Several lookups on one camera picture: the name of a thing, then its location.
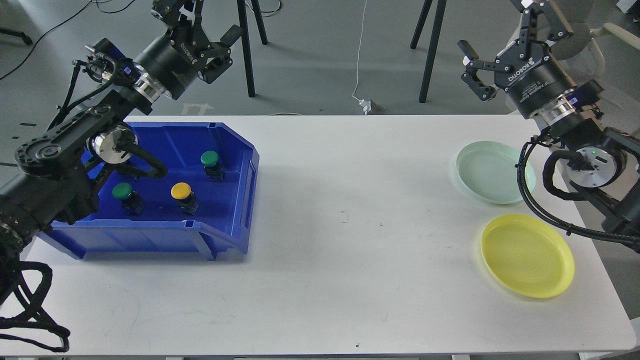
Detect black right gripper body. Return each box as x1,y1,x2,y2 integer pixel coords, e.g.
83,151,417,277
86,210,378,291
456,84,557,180
494,42,576,117

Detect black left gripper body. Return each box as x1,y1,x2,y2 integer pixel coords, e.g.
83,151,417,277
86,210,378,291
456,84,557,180
134,26,233,100

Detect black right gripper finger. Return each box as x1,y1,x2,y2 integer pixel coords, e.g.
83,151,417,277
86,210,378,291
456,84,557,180
510,0,575,51
457,39,498,101

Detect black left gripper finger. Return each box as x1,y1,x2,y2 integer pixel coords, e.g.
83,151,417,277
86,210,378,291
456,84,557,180
221,25,245,47
151,0,204,28

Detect green push button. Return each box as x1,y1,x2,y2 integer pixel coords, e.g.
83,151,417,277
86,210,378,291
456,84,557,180
199,150,226,183
111,182,146,215

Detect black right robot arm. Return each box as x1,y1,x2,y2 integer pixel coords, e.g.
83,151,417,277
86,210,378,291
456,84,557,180
458,0,640,252

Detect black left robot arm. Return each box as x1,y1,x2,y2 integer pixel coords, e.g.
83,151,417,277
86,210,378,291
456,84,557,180
0,0,245,353

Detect pale green plate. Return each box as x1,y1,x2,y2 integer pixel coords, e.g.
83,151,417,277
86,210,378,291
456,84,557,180
454,141,522,206

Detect yellow plate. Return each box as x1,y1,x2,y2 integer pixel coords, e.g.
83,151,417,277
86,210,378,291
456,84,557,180
480,213,576,299

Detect black tripod left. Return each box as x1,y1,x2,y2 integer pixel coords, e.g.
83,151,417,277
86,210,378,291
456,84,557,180
236,0,269,98

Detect black tripod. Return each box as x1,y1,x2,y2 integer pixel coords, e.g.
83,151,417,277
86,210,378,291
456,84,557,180
409,0,447,104
236,0,269,98

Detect black tripod right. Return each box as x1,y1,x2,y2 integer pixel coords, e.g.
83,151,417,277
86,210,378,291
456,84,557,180
409,0,447,104

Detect grey office chair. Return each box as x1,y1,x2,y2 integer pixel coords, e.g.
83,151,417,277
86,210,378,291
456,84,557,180
551,22,640,128

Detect white power adapter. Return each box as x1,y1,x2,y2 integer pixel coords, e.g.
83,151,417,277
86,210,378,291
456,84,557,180
358,99,385,116

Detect blue plastic bin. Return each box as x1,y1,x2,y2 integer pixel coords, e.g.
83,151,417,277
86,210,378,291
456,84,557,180
39,121,259,260

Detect black floor cable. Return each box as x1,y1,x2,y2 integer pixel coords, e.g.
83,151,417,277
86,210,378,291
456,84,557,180
0,0,136,82

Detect white charging cable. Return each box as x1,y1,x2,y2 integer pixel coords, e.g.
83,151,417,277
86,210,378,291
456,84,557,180
351,0,369,103

